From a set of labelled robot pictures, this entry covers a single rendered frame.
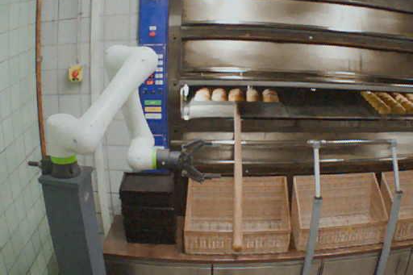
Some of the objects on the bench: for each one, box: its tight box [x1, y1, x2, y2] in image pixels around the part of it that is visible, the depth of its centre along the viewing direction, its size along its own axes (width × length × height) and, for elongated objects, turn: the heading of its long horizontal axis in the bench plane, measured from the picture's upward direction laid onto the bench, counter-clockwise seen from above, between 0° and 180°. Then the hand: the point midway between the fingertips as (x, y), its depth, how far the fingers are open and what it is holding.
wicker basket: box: [184, 177, 292, 255], centre depth 281 cm, size 49×56×28 cm
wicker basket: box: [290, 173, 389, 252], centre depth 279 cm, size 49×56×28 cm
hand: (218, 160), depth 228 cm, fingers open, 13 cm apart
